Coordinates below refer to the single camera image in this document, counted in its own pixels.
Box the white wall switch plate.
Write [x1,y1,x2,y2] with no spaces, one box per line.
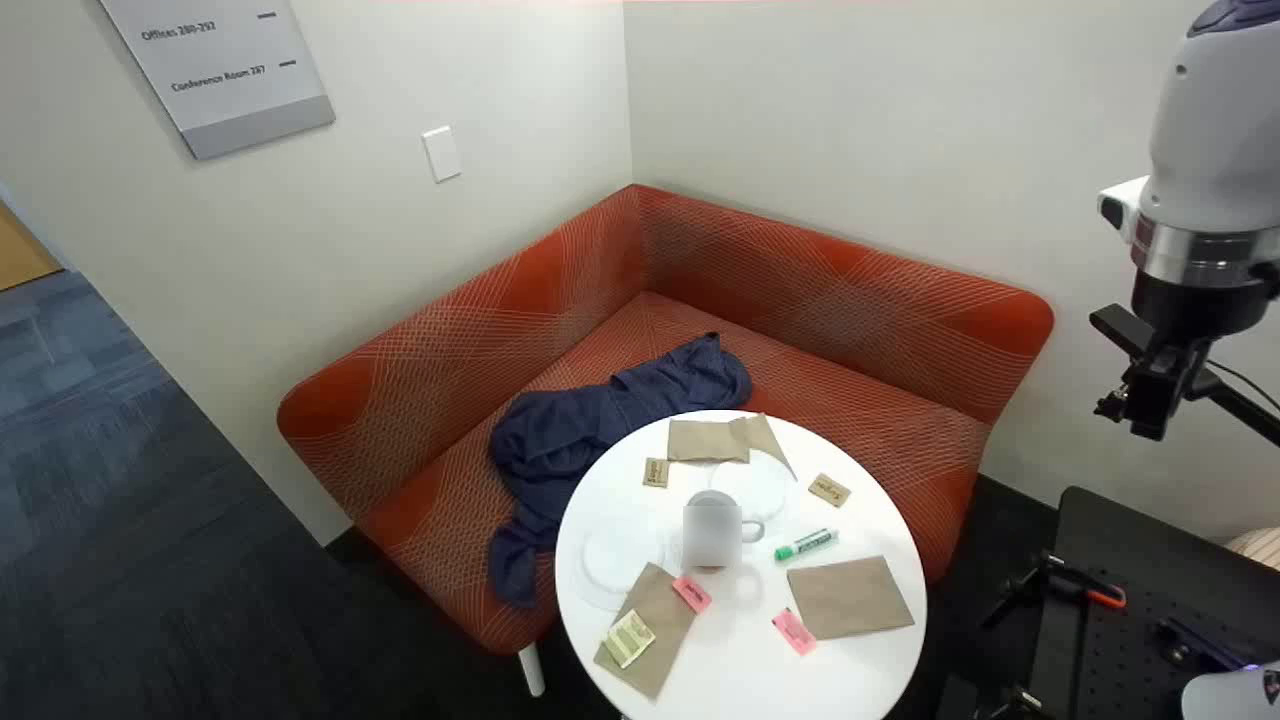
[422,123,465,185]

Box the green marker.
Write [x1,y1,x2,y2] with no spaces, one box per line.
[771,527,837,564]

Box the brown napkin upper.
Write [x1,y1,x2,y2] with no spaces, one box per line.
[670,420,748,464]

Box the small brown sugar packet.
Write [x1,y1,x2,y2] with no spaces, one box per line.
[807,472,853,508]

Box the clear plastic lid left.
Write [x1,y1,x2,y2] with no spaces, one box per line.
[581,527,640,591]

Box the orange corner sofa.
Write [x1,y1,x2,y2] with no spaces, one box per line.
[276,185,1054,656]

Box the white mug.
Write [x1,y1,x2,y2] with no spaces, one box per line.
[684,489,766,566]

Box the wall sign plaque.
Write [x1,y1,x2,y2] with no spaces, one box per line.
[97,0,338,158]

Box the tiny brown packet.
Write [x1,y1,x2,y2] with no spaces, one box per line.
[645,459,670,489]

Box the brown napkin under lid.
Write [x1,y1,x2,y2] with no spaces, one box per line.
[732,410,785,459]

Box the pink packet near mug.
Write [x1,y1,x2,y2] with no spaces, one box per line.
[674,574,714,613]

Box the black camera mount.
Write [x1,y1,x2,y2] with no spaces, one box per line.
[1090,303,1280,443]

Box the pink packet near bag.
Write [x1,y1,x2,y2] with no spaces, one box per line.
[771,608,816,656]

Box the dark blue cloth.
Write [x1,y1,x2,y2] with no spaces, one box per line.
[490,333,751,613]

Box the large brown paper bag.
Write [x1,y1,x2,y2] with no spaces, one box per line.
[788,557,913,638]

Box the brown napkin with yellow packet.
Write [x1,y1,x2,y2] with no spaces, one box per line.
[593,564,696,700]

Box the yellow sweetener packet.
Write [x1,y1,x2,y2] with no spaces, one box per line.
[604,613,658,667]

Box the round white table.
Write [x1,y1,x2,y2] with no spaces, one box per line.
[558,417,929,720]

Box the orange handled clamp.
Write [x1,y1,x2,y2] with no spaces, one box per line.
[986,552,1129,629]

